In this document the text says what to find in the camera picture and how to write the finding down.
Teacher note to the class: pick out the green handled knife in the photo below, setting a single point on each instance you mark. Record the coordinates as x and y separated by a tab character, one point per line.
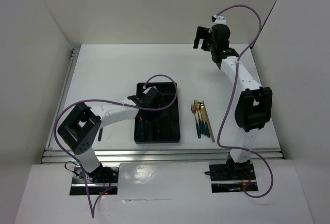
146	128

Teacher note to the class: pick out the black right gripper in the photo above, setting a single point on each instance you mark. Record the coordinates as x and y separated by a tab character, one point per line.
202	32

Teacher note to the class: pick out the gold spoon green handle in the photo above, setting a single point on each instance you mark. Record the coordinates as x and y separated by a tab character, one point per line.
140	127

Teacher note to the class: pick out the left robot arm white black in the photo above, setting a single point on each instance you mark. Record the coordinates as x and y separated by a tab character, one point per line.
79	129

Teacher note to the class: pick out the green handled utensil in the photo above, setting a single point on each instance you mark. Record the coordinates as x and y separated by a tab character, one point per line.
99	138

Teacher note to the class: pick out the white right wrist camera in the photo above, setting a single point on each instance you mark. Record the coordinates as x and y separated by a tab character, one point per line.
218	19

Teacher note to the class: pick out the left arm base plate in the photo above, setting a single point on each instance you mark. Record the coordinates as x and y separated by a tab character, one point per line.
104	181

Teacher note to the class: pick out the gold spoon on right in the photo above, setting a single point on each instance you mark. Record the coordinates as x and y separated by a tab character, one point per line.
200	112

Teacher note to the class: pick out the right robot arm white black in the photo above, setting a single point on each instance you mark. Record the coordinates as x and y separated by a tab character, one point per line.
253	109

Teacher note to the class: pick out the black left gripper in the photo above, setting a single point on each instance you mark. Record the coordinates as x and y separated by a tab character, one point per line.
156	114

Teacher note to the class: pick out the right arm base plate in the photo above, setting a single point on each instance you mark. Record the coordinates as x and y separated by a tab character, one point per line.
224	181

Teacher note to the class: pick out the black cutlery tray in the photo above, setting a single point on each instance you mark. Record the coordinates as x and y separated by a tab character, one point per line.
168	122

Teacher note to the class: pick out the gold fork green handle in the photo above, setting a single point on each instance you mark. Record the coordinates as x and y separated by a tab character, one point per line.
199	115
194	112

